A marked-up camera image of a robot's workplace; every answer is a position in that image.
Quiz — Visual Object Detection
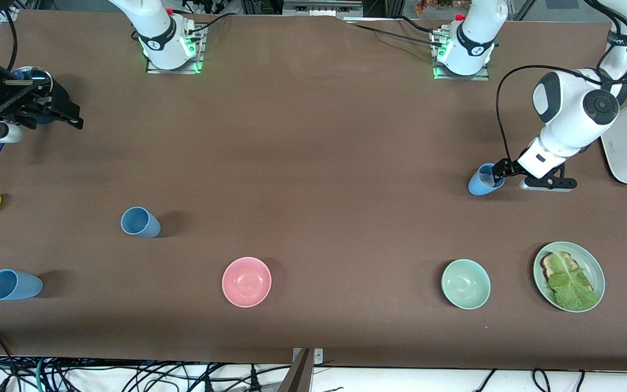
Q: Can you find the dark metal pole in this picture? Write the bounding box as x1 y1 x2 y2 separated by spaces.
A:
278 348 315 392

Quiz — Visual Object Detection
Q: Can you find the blue plastic cup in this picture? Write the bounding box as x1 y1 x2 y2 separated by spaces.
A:
468 163 506 197
120 206 162 238
0 269 44 301

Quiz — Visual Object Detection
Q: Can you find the toasted bread slice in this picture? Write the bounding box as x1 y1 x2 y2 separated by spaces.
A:
541 252 595 292

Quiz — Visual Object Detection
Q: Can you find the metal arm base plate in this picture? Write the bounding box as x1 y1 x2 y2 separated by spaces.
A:
432 27 490 81
145 24 206 75

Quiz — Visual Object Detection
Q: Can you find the silver clamp plate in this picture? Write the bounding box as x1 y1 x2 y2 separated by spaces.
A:
292 347 324 365

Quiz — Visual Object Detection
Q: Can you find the pale green bowl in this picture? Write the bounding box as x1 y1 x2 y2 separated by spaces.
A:
441 259 491 310

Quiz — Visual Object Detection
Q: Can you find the pink bowl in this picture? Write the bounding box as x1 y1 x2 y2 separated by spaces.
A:
222 256 272 308

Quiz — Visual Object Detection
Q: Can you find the glass saucepan lid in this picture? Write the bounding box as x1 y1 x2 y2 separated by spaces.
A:
11 66 54 93

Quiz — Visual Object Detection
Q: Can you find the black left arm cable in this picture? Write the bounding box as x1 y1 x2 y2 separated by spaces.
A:
495 0 627 164

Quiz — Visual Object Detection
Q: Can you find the brown table cloth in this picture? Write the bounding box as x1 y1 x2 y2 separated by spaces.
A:
0 10 627 372

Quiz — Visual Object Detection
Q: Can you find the grey metal box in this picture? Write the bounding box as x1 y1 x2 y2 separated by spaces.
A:
282 0 364 18

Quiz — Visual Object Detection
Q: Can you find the pale green plate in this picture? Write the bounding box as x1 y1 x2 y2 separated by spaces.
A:
533 241 606 313

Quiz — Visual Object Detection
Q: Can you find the green lettuce leaf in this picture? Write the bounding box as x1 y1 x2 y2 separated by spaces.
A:
548 252 600 311

